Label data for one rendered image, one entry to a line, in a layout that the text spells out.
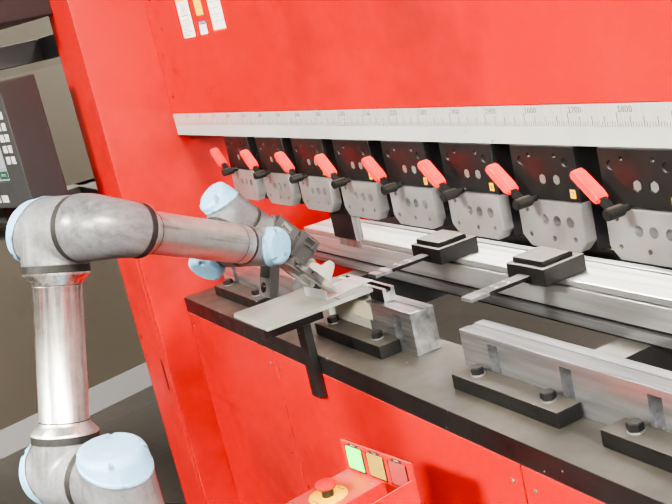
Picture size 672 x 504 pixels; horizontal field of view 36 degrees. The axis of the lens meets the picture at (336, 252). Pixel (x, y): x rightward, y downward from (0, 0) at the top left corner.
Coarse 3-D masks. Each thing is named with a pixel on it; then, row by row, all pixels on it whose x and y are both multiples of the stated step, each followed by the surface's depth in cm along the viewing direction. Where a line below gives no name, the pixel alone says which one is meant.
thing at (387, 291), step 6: (348, 276) 240; (354, 276) 238; (372, 282) 230; (378, 282) 229; (372, 288) 226; (378, 288) 224; (384, 288) 223; (390, 288) 224; (372, 294) 227; (378, 294) 225; (384, 294) 223; (390, 294) 224; (378, 300) 226; (384, 300) 223; (390, 300) 224
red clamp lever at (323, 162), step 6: (318, 156) 216; (324, 156) 216; (318, 162) 215; (324, 162) 215; (330, 162) 215; (324, 168) 214; (330, 168) 214; (330, 174) 213; (336, 174) 213; (336, 180) 212; (342, 180) 212; (348, 180) 213; (336, 186) 211; (342, 186) 212
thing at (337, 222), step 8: (336, 216) 232; (344, 216) 229; (352, 216) 226; (336, 224) 233; (344, 224) 230; (352, 224) 226; (360, 224) 227; (336, 232) 235; (344, 232) 231; (352, 232) 228; (360, 232) 227; (344, 240) 234; (352, 240) 231; (360, 240) 228
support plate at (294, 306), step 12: (360, 288) 227; (276, 300) 233; (288, 300) 231; (300, 300) 228; (312, 300) 226; (324, 300) 224; (336, 300) 222; (348, 300) 223; (240, 312) 230; (252, 312) 228; (264, 312) 226; (276, 312) 224; (288, 312) 222; (300, 312) 220; (312, 312) 219; (252, 324) 221; (264, 324) 217; (276, 324) 216
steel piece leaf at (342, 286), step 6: (336, 282) 235; (342, 282) 234; (348, 282) 233; (306, 288) 230; (312, 288) 228; (336, 288) 231; (342, 288) 230; (348, 288) 228; (306, 294) 231; (312, 294) 228; (318, 294) 226; (324, 294) 224; (330, 294) 227; (336, 294) 226
